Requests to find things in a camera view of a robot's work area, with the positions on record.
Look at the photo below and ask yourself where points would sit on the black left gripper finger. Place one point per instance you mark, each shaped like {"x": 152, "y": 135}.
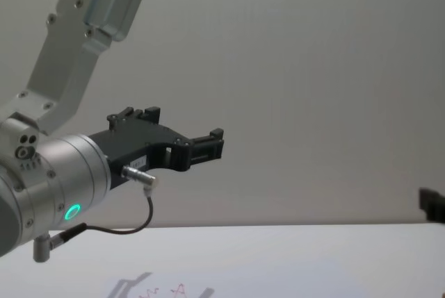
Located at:
{"x": 133, "y": 114}
{"x": 200, "y": 150}

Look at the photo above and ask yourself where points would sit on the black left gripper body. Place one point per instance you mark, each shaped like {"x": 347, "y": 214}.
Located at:
{"x": 139, "y": 141}

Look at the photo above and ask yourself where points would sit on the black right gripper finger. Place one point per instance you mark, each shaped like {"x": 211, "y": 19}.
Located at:
{"x": 434, "y": 206}

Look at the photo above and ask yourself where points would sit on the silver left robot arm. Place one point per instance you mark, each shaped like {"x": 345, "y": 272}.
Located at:
{"x": 66, "y": 169}

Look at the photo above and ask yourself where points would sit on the white table cloth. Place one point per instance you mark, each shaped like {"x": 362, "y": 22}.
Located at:
{"x": 278, "y": 260}

